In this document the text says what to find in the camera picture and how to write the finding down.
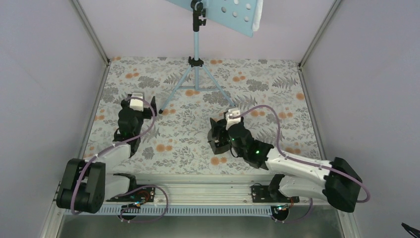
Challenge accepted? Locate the black metronome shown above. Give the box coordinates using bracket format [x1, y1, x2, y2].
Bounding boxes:
[208, 126, 230, 155]

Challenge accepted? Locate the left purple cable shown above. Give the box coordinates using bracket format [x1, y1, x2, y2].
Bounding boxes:
[70, 96, 157, 216]

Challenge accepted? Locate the purple cable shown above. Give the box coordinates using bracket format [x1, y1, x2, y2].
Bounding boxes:
[229, 105, 371, 204]
[70, 96, 157, 216]

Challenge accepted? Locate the light blue music stand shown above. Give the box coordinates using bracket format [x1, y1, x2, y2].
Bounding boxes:
[158, 0, 257, 114]

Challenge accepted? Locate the aluminium mounting rail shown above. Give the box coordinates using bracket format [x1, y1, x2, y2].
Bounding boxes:
[80, 175, 327, 222]

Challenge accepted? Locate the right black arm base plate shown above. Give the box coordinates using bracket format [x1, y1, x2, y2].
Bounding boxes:
[250, 183, 300, 203]

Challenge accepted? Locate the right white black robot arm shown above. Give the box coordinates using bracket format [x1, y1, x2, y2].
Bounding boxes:
[208, 119, 362, 213]

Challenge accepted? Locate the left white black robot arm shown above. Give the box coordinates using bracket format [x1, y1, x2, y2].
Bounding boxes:
[55, 93, 158, 214]

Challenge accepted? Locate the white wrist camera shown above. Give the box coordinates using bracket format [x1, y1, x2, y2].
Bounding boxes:
[129, 92, 144, 112]
[225, 108, 241, 130]

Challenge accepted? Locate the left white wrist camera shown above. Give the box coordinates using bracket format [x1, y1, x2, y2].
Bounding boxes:
[129, 92, 144, 112]

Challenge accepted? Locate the black object at corner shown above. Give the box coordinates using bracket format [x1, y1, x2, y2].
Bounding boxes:
[401, 223, 420, 238]

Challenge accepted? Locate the white sheet music paper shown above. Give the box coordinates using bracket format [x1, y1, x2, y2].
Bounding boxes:
[252, 0, 263, 32]

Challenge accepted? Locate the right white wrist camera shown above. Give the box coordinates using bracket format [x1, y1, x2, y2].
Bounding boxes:
[225, 108, 241, 130]

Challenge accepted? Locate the floral patterned table mat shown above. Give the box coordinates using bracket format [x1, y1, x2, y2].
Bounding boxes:
[84, 57, 321, 175]

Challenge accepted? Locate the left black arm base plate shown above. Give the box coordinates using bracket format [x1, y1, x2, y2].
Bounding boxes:
[106, 187, 156, 203]

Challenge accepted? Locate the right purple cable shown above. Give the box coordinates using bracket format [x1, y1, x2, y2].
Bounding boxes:
[229, 105, 371, 204]

